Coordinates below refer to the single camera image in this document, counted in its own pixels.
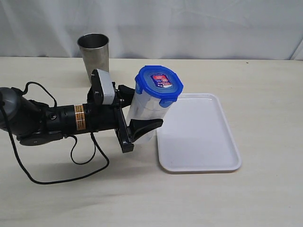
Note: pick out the clear plastic tall container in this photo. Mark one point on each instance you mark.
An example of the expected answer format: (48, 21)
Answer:
(147, 107)

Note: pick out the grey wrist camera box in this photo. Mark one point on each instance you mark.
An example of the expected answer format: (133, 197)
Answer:
(107, 87)

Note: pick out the white plastic tray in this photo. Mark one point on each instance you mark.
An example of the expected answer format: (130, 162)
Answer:
(196, 138)

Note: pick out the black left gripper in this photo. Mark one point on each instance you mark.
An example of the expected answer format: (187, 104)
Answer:
(101, 117)

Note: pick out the white backdrop curtain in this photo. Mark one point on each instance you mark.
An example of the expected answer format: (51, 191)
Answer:
(155, 29)

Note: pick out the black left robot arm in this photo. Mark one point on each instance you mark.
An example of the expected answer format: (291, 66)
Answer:
(35, 123)

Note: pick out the blue plastic lid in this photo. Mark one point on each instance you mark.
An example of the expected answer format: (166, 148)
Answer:
(159, 82)

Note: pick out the stainless steel cup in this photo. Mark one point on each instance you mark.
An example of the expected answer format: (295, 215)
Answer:
(94, 51)

